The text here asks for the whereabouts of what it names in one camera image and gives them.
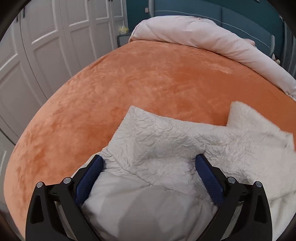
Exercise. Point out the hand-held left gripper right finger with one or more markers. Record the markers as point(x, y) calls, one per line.
point(209, 178)

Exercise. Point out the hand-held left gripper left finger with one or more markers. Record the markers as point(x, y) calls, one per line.
point(89, 178)

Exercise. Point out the white padded coat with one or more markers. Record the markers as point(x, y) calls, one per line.
point(157, 143)

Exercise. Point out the orange plush blanket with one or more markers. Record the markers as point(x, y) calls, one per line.
point(138, 88)

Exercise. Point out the small black white figurine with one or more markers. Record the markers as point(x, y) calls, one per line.
point(276, 59)

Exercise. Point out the pale pink duvet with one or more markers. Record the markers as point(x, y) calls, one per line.
point(208, 39)

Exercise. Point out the grey nightstand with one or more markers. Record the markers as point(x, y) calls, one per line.
point(123, 41)

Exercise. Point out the pale yellow tissue pack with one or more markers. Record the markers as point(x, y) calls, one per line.
point(123, 29)

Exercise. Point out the grey curtain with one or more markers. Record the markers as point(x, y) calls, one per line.
point(290, 46)

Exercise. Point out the blue upholstered headboard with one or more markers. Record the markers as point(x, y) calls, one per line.
point(242, 23)

